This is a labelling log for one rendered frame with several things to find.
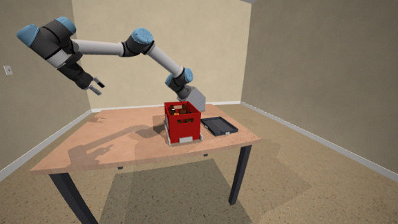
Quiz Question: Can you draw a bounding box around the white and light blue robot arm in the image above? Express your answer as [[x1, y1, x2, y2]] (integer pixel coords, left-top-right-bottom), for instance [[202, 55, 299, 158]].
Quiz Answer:
[[17, 17, 193, 100]]

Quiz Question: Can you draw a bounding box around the red crate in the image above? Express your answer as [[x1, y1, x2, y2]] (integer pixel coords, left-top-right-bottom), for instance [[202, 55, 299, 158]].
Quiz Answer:
[[164, 101, 201, 143]]

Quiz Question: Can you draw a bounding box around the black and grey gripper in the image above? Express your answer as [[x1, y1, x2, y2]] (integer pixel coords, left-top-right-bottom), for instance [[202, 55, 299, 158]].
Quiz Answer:
[[46, 48, 105, 95]]

